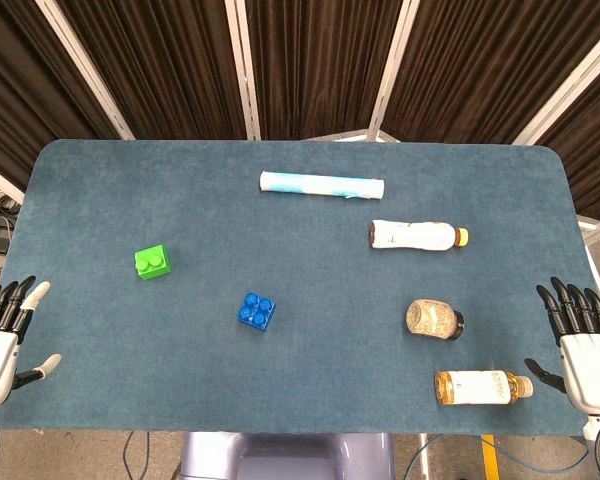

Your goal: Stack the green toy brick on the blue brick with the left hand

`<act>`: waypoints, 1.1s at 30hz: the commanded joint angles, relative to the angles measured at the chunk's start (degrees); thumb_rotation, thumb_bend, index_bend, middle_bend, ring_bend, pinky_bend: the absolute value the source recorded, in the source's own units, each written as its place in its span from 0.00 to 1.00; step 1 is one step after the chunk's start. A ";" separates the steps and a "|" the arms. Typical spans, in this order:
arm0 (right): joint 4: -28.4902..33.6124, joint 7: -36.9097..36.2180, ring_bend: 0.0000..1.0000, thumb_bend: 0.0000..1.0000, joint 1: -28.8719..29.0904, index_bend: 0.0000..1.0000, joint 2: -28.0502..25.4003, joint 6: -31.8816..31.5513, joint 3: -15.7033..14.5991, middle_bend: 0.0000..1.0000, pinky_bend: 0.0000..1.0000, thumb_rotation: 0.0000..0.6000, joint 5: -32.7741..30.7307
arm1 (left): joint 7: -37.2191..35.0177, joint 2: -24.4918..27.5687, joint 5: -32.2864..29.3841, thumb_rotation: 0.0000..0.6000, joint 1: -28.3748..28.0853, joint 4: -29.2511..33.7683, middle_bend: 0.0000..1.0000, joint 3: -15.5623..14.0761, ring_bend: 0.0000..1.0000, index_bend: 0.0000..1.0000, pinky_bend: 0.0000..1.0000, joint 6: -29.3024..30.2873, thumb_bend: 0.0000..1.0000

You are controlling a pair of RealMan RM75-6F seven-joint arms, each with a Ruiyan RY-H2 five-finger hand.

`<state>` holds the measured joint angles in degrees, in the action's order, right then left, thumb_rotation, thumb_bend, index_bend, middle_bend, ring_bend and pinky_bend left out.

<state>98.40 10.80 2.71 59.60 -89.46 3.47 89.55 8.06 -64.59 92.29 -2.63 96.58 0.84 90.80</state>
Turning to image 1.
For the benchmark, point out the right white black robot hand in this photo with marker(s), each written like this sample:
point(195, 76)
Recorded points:
point(595, 365)

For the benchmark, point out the lilac grey robot torso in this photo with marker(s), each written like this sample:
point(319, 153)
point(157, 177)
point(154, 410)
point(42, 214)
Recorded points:
point(285, 457)

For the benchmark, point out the white bottle with yellow cap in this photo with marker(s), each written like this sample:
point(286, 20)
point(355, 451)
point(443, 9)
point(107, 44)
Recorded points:
point(415, 235)

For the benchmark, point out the blue felt table mat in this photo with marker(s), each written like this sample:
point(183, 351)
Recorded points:
point(300, 375)

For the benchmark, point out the green toy brick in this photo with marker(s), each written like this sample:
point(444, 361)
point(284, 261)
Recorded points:
point(152, 262)

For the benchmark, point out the amber tea bottle white label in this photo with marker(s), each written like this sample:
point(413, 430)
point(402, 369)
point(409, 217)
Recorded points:
point(480, 387)

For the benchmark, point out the blue toy brick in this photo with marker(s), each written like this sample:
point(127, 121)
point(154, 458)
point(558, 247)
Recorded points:
point(257, 312)

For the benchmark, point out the rolled white blue paper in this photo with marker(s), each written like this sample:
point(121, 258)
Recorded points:
point(320, 185)

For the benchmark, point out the yellow floor tape strip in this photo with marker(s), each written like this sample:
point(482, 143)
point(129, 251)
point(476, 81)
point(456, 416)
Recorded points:
point(489, 457)

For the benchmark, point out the round glass grain jar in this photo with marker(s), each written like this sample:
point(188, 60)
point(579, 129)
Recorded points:
point(432, 320)

